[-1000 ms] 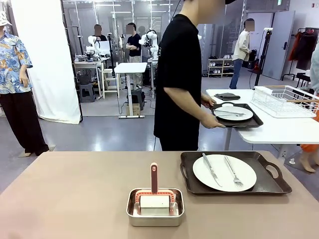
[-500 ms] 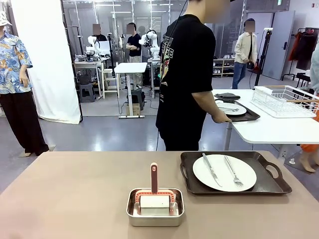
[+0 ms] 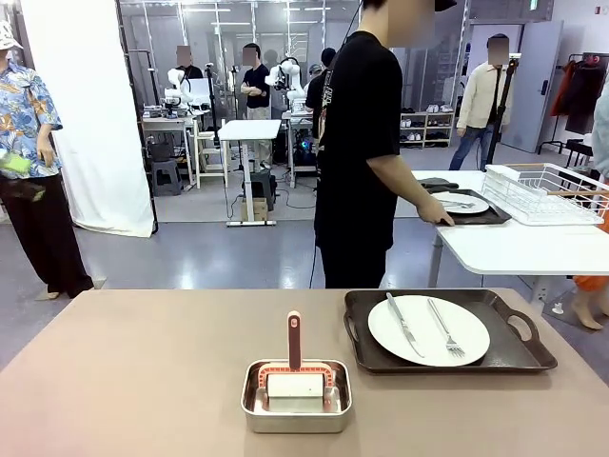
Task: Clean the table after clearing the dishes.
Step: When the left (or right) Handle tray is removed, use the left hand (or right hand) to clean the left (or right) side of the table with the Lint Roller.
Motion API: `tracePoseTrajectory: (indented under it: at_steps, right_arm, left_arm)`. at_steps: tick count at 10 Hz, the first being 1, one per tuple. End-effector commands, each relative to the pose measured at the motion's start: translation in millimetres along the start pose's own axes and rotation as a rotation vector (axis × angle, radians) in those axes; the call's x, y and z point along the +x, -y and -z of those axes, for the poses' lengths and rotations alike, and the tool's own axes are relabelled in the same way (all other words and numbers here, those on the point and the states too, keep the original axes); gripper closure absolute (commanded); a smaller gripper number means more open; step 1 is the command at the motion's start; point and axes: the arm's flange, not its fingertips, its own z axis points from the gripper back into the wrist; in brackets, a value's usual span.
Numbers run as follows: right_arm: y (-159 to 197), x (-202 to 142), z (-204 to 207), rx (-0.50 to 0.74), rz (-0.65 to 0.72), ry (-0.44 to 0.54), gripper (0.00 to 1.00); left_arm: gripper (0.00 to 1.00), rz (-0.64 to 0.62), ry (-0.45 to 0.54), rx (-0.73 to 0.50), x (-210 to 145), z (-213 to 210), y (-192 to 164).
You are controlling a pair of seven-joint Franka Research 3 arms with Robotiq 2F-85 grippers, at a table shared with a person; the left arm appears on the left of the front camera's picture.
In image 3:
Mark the black clothes rack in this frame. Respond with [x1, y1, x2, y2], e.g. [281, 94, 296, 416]
[537, 51, 605, 156]

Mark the white round plate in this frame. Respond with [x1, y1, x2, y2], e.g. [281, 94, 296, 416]
[367, 294, 491, 368]
[431, 191, 491, 215]

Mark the rectangular metal tin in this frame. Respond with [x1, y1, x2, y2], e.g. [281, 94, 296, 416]
[240, 359, 353, 434]

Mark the folded dark cloth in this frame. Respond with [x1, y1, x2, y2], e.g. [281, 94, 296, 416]
[417, 176, 461, 190]

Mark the person with crossed arms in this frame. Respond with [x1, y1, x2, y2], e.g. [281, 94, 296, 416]
[240, 42, 272, 166]

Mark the white side table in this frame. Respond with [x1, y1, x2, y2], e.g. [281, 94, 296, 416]
[411, 169, 609, 306]

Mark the white step stool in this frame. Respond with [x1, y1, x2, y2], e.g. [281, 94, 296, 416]
[192, 118, 229, 189]

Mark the wooden shoe rack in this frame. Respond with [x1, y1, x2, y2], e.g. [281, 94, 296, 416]
[398, 104, 456, 148]

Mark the person in black t-shirt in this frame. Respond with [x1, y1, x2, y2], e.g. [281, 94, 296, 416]
[313, 0, 458, 290]

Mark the grey-blue door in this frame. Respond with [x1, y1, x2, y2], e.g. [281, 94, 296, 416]
[501, 19, 565, 153]

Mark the white curtain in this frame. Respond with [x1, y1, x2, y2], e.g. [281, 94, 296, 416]
[21, 0, 156, 238]

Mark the person in black cap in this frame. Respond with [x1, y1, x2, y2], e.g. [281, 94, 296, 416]
[304, 47, 337, 115]

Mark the background person in black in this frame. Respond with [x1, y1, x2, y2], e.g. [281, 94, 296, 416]
[173, 45, 206, 80]

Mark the black tripod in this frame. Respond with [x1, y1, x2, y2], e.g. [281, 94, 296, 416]
[484, 54, 520, 168]

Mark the orange hanging garment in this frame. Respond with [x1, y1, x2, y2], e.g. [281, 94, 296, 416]
[550, 61, 572, 118]

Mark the background equipment table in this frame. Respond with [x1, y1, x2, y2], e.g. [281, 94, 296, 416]
[141, 104, 210, 191]

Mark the person's right forearm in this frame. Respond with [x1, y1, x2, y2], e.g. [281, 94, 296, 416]
[368, 154, 437, 215]

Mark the small white standing desk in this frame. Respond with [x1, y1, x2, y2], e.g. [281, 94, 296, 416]
[217, 118, 283, 228]

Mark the person's right hand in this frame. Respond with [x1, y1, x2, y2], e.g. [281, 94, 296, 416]
[417, 197, 457, 228]

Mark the dark hanging garment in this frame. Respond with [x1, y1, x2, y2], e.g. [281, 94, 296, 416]
[563, 59, 605, 135]

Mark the cardboard box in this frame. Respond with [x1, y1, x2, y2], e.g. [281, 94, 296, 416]
[240, 196, 270, 223]

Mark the person in beige jacket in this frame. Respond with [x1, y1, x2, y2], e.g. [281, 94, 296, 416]
[449, 33, 515, 171]

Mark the mannequin in floral shirt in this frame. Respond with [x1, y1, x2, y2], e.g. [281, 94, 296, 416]
[0, 18, 94, 301]

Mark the white wire dish rack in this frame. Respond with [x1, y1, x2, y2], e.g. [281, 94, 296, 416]
[482, 162, 609, 227]

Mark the dark tray with handles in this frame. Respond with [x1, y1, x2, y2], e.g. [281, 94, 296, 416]
[343, 288, 559, 375]

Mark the grey plastic stool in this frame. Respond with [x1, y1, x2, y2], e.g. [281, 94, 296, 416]
[150, 159, 184, 197]

